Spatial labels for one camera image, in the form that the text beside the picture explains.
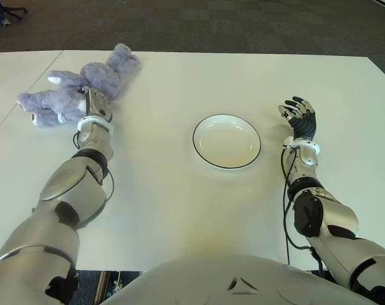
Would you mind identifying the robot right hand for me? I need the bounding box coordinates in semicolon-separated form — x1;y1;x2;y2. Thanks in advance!
277;96;317;140

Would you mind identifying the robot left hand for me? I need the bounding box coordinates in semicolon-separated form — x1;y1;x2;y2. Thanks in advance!
83;87;114;123

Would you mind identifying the purple plush doll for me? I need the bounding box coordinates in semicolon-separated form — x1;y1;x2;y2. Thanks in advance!
17;43;142;128

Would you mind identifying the white plate black rim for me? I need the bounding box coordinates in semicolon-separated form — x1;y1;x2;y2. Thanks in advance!
192;114;262;170

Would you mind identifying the black office chair base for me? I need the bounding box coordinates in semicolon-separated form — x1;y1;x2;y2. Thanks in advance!
4;0;29;22

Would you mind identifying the metal table leg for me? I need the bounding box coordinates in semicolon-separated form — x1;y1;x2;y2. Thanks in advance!
95;270;142;303

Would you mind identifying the silver robot torso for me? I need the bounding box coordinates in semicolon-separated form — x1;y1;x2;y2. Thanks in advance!
100;253;371;305

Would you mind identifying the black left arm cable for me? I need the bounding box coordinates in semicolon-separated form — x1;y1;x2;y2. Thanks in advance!
72;132;116;201

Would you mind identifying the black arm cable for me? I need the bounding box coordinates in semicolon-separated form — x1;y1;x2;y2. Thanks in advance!
72;132;116;201
281;148;327;275

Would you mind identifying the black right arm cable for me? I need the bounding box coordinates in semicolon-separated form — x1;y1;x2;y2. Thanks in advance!
281;148;327;275

